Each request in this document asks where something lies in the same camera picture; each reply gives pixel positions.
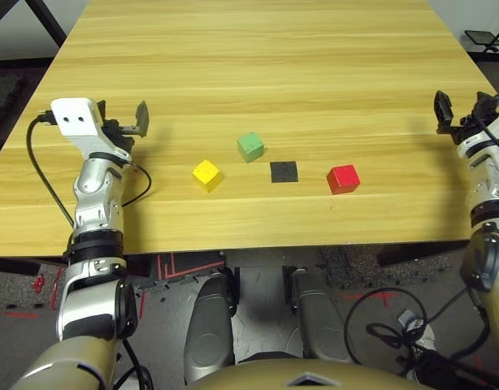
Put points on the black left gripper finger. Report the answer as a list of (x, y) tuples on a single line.
[(142, 120)]

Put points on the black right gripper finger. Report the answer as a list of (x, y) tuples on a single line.
[(442, 111), (485, 103)]

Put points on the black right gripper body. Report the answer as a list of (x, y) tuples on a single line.
[(467, 128)]

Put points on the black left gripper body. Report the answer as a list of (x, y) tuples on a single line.
[(117, 134)]

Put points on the yellow wooden block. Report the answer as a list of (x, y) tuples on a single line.
[(206, 174)]

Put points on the green wooden block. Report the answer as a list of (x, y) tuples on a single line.
[(249, 147)]

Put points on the red wooden block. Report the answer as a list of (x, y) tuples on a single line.
[(344, 178)]

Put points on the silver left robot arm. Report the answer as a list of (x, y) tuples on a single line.
[(93, 195)]

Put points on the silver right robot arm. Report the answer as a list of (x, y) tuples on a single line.
[(487, 187)]

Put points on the black stand plate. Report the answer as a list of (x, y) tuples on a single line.
[(483, 38)]

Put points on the black table leg brace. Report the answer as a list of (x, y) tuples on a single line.
[(50, 22)]

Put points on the black foam mat red lines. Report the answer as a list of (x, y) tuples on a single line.
[(188, 266)]

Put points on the black square marker pad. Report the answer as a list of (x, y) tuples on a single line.
[(284, 172)]

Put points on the grey robot left leg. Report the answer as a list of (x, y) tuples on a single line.
[(209, 325)]

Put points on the grey robot leg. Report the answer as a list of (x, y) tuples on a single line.
[(318, 321), (209, 325)]

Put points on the grey robot right leg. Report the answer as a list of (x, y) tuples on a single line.
[(318, 321)]

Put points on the gold robot torso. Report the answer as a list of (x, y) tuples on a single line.
[(294, 375)]

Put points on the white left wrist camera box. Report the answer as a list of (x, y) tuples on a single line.
[(76, 118)]

